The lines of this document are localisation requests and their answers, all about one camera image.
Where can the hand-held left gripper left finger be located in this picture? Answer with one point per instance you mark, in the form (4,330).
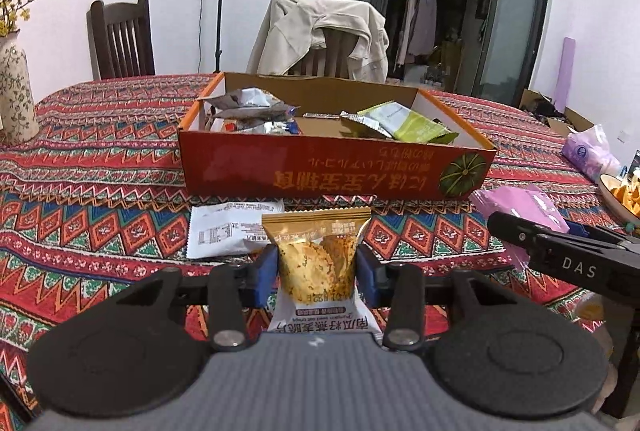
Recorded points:
(262,276)

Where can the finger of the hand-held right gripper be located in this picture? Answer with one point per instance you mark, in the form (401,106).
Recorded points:
(600,233)
(510,226)

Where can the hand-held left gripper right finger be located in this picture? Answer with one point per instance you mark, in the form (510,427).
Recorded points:
(369,276)

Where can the pink snack packet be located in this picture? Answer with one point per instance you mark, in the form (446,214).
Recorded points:
(517,256)
(520,206)

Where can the yellow cracker packet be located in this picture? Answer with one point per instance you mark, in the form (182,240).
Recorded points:
(315,261)

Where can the orange cardboard box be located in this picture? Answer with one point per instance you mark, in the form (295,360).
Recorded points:
(300,171)

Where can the silver snack packet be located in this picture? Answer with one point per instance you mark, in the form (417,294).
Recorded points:
(260,123)

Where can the grey snack packet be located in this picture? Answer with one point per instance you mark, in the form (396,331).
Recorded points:
(240,98)

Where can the person's right hand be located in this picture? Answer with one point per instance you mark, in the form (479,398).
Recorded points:
(595,361)

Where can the beige bowl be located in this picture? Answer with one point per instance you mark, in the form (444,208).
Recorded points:
(612,203)

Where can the orange snack pieces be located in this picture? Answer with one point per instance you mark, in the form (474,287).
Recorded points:
(627,196)

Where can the purple tissue pack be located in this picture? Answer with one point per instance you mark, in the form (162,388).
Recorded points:
(590,153)

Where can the open brown cardboard box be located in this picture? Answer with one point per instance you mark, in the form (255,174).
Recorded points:
(555,111)

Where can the pale pink hanging garments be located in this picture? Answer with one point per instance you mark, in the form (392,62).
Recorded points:
(420,26)

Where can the wooden chair under jacket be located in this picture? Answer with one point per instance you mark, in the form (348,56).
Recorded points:
(330,53)

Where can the beige jacket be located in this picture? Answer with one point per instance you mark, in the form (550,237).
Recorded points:
(290,31)

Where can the dark wooden chair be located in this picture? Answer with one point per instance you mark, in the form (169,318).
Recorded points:
(122,41)

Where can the floral ceramic vase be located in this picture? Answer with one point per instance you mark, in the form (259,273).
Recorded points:
(17,91)

